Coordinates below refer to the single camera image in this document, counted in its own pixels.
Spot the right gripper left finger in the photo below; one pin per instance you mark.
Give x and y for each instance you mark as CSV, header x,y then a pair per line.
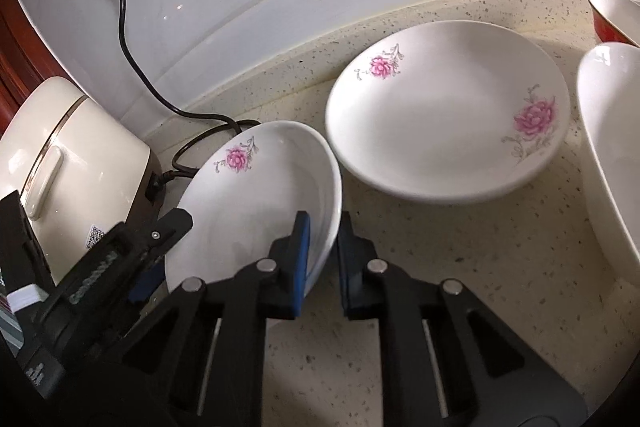
x,y
236,311

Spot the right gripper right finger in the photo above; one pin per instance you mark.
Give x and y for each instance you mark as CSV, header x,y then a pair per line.
x,y
426,380

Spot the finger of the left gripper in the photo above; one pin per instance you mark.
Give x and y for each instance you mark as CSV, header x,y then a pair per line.
x,y
167,232

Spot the small white floral plate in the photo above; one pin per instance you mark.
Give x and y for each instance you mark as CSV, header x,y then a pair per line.
x,y
246,196

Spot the cream rice cooker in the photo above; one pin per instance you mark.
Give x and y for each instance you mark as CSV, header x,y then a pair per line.
x,y
78,172

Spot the large white floral plate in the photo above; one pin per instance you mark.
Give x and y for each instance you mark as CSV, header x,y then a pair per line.
x,y
448,112

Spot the red and white bowl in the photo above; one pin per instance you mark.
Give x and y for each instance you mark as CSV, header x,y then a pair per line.
x,y
616,20

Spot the red wooden door frame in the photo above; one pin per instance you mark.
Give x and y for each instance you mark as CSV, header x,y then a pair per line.
x,y
25,60

